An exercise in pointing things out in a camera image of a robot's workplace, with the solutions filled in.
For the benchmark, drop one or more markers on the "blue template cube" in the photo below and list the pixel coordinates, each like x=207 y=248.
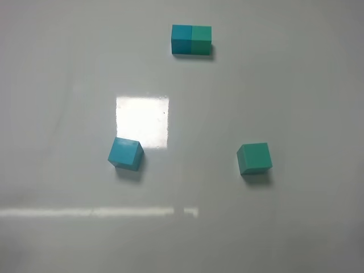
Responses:
x=181 y=39

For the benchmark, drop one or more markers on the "green template cube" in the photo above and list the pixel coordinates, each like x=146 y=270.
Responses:
x=201 y=40

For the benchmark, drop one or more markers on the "green loose cube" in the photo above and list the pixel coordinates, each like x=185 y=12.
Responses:
x=254 y=158

